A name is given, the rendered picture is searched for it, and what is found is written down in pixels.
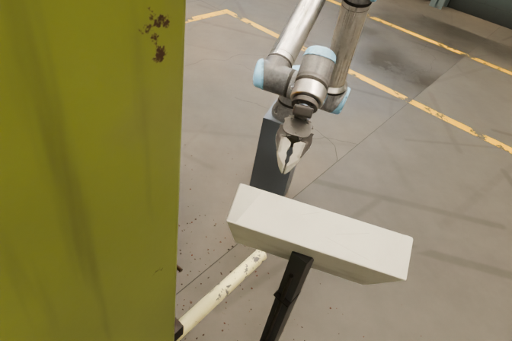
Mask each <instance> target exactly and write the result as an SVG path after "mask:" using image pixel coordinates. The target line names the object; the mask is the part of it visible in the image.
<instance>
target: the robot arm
mask: <svg viewBox="0 0 512 341"><path fill-rule="evenodd" d="M325 1H326V0H299V2H298V4H297V5H296V7H295V9H294V11H293V13H292V14H291V16H290V18H289V20H288V21H287V23H286V25H285V27H284V29H283V30H282V32H281V34H280V36H279V37H278V39H277V41H276V43H275V44H274V47H273V49H272V50H271V51H270V54H269V55H268V56H267V58H266V59H259V60H258V62H257V64H256V66H255V69H254V74H253V84H254V86H255V87H256V88H260V89H261V90H265V91H269V92H271V93H274V94H278V95H279V97H278V100H277V101H276V103H275V104H274V105H273V107H272V111H271V112H272V115H273V117H274V118H275V119H276V120H278V121H280V122H282V123H283V125H282V124H280V128H279V129H278V130H277V134H276V147H277V163H278V167H279V169H280V172H281V173H282V174H286V173H288V172H290V171H291V170H292V169H293V168H294V167H295V166H296V165H297V164H298V162H299V161H300V160H301V158H302V156H303V155H304V154H305V153H306V152H307V151H308V150H309V149H310V147H311V144H312V137H313V136H314V134H313V133H311V131H312V129H313V127H314V126H313V125H312V121H309V120H308V118H309V119H311V118H312V114H313V113H316V112H317V110H318V109H320V110H324V111H326V112H329V113H333V114H339V113H340V112H341V111H342V109H343V107H344V104H345V102H346V100H347V97H348V95H349V93H350V88H349V87H348V86H347V80H346V77H347V73H348V71H349V68H350V64H351V62H352V59H353V57H354V53H355V50H356V48H357V44H358V41H359V39H360V35H361V32H362V29H363V25H364V22H365V20H366V16H367V13H368V11H369V8H370V6H371V4H372V2H375V1H376V0H342V3H341V8H340V11H339V15H338V19H337V23H336V26H335V29H334V35H333V37H332V41H331V46H330V49H329V48H327V47H324V46H310V47H309V48H307V49H306V51H305V53H304V54H303V58H302V62H301V65H293V64H294V62H295V61H296V58H297V56H298V55H299V53H300V51H301V49H302V47H303V45H304V43H305V41H306V39H307V37H308V35H309V33H310V31H311V29H312V27H313V25H314V23H315V21H316V19H317V17H318V15H319V13H320V11H321V9H322V7H323V5H324V3H325ZM290 147H291V148H293V153H292V155H291V156H290V161H289V162H288V163H287V164H285V160H286V152H287V151H288V150H289V149H290ZM285 165H286V166H285ZM284 168H285V169H284Z"/></svg>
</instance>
